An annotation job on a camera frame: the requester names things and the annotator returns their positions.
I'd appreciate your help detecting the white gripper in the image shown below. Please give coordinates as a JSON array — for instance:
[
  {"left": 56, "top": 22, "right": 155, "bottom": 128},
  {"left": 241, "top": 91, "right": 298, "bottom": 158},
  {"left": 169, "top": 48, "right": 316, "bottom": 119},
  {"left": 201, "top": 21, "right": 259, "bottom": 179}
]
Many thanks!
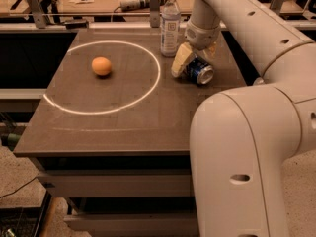
[{"left": 171, "top": 20, "right": 220, "bottom": 78}]

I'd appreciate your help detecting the blue pepsi can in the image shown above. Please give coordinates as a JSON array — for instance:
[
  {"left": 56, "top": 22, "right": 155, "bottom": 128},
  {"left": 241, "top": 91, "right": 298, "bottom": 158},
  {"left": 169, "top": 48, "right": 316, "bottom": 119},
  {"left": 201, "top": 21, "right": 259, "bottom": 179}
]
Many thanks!
[{"left": 185, "top": 57, "right": 214, "bottom": 85}]

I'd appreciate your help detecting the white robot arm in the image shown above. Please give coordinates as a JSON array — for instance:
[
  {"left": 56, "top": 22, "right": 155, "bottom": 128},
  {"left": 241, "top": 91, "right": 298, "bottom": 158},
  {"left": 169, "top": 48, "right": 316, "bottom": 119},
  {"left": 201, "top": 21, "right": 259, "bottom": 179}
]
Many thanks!
[{"left": 171, "top": 0, "right": 316, "bottom": 237}]

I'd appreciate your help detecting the clear plastic water bottle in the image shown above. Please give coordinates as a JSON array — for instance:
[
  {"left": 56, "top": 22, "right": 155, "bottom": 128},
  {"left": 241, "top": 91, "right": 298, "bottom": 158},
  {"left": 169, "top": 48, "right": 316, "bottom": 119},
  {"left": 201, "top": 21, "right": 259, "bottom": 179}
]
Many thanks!
[{"left": 160, "top": 0, "right": 181, "bottom": 57}]

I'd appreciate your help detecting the orange fruit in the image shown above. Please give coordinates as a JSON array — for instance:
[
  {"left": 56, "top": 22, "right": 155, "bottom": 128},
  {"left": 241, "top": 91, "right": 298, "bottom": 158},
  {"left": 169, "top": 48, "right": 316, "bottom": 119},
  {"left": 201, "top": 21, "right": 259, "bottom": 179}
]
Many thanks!
[{"left": 92, "top": 57, "right": 112, "bottom": 76}]

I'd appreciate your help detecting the grey drawer cabinet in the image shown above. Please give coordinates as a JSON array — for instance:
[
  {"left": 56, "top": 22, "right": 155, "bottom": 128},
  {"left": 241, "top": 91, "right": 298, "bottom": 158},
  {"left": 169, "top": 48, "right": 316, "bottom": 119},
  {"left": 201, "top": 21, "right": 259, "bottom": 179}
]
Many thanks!
[{"left": 13, "top": 28, "right": 248, "bottom": 237}]

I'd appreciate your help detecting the lower grey drawer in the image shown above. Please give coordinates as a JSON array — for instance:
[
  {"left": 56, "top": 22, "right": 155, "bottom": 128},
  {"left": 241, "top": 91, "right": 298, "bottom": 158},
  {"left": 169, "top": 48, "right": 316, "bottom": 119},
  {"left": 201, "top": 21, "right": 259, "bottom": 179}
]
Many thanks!
[{"left": 64, "top": 213, "right": 199, "bottom": 237}]

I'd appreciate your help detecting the grey drawer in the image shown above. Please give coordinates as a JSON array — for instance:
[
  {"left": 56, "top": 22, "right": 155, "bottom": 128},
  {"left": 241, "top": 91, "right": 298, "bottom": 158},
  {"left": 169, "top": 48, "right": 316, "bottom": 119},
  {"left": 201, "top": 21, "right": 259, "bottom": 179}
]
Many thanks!
[
  {"left": 64, "top": 213, "right": 199, "bottom": 237},
  {"left": 38, "top": 169, "right": 194, "bottom": 198}
]

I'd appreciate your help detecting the upper grey drawer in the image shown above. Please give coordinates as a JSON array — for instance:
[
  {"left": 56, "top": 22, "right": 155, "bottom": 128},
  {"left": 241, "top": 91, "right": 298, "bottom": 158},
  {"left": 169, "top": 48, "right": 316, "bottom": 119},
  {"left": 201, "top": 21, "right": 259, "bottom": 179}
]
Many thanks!
[{"left": 38, "top": 169, "right": 194, "bottom": 198}]

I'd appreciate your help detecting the black crate on floor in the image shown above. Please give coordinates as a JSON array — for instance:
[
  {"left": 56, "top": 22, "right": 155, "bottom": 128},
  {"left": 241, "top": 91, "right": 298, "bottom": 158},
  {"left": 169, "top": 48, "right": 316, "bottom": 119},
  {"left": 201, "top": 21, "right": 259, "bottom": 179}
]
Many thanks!
[{"left": 0, "top": 193, "right": 51, "bottom": 237}]

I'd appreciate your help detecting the middle metal bracket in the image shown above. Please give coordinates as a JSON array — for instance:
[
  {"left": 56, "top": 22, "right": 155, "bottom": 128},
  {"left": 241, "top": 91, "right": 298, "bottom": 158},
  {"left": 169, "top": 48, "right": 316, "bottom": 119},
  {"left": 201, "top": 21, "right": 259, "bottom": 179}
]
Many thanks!
[{"left": 150, "top": 0, "right": 160, "bottom": 28}]

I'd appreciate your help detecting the left metal bracket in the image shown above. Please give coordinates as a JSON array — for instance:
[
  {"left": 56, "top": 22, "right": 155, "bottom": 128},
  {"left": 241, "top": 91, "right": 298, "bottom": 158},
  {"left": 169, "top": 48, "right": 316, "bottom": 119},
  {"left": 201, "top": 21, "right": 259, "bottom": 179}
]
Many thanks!
[{"left": 26, "top": 0, "right": 47, "bottom": 29}]

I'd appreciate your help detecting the black floor cable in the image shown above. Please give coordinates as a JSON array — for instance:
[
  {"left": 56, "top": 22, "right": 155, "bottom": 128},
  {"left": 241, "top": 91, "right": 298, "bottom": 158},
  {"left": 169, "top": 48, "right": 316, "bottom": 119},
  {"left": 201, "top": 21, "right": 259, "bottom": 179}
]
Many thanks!
[{"left": 0, "top": 176, "right": 39, "bottom": 199}]

